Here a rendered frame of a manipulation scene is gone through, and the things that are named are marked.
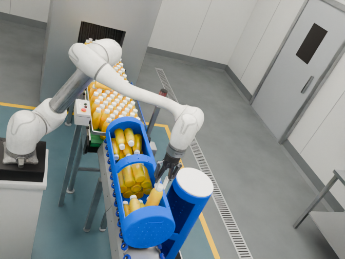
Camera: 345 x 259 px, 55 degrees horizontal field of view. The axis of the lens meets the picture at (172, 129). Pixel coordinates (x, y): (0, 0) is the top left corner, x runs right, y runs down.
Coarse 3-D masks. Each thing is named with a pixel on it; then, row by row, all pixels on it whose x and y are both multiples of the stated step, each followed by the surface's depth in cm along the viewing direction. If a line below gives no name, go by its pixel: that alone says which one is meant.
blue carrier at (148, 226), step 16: (112, 128) 235; (144, 128) 236; (144, 144) 240; (112, 160) 208; (128, 160) 198; (144, 160) 200; (112, 176) 205; (144, 208) 171; (160, 208) 173; (128, 224) 168; (144, 224) 170; (160, 224) 173; (128, 240) 175; (144, 240) 179; (160, 240) 183
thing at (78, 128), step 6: (78, 126) 255; (78, 132) 258; (78, 138) 261; (72, 144) 264; (72, 150) 267; (72, 156) 271; (72, 162) 275; (66, 168) 280; (66, 174) 281; (66, 180) 286; (66, 186) 290; (60, 198) 297; (60, 204) 301
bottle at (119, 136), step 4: (120, 128) 236; (116, 132) 233; (120, 132) 232; (116, 136) 230; (120, 136) 228; (124, 136) 232; (116, 140) 228; (120, 140) 226; (124, 140) 227; (124, 144) 226
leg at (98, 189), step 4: (100, 180) 259; (100, 184) 260; (96, 188) 265; (100, 188) 262; (96, 192) 264; (100, 192) 265; (96, 196) 267; (100, 196) 268; (92, 200) 272; (96, 200) 270; (92, 204) 272; (96, 204) 273; (92, 208) 275; (96, 208) 276; (88, 212) 282; (92, 212) 278; (88, 216) 280; (92, 216) 281; (88, 220) 283; (92, 220) 284; (88, 224) 286; (84, 228) 292; (88, 228) 289
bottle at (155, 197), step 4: (152, 192) 171; (156, 192) 170; (160, 192) 171; (148, 196) 175; (152, 196) 171; (156, 196) 170; (160, 196) 171; (148, 200) 174; (152, 200) 172; (156, 200) 172; (160, 200) 175; (148, 204) 174; (152, 204) 173; (156, 204) 174
